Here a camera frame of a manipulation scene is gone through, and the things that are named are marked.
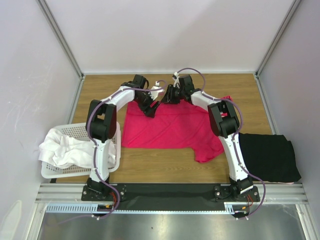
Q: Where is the white laundry basket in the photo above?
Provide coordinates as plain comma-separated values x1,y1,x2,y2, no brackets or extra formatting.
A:
41,122,123,179

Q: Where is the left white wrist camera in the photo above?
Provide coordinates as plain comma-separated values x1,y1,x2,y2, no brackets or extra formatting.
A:
149,80,165,100

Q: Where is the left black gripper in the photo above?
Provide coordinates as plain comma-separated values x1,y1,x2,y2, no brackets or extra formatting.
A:
134,90,160,118

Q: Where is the black folded t shirt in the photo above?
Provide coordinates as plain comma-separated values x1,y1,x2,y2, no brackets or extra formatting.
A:
238,133,302,184

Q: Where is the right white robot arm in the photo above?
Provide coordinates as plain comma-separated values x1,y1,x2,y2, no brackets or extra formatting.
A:
161,72,254,201

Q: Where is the white crumpled t shirt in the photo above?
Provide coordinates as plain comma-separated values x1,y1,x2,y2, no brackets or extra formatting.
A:
38,127,118,169

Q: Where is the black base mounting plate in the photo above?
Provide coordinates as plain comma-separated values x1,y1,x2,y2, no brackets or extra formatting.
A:
81,183,260,212

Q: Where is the aluminium frame rail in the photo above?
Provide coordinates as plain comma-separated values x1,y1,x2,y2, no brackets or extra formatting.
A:
35,183,308,215

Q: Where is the pink t shirt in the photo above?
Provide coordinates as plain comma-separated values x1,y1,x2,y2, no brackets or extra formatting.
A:
121,100,224,163

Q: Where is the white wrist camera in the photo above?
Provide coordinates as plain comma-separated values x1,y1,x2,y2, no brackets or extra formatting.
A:
172,71,179,87
149,80,165,100

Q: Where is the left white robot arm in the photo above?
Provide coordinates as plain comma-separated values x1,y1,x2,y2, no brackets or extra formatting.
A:
81,74,164,201

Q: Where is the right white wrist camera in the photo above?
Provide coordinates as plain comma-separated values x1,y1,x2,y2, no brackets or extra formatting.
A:
172,71,179,87

